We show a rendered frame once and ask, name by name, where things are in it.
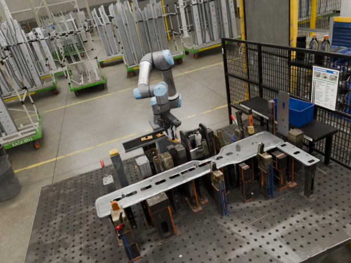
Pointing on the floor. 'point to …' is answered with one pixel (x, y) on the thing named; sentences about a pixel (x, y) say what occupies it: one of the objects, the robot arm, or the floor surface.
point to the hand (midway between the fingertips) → (172, 137)
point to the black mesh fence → (284, 85)
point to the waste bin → (7, 177)
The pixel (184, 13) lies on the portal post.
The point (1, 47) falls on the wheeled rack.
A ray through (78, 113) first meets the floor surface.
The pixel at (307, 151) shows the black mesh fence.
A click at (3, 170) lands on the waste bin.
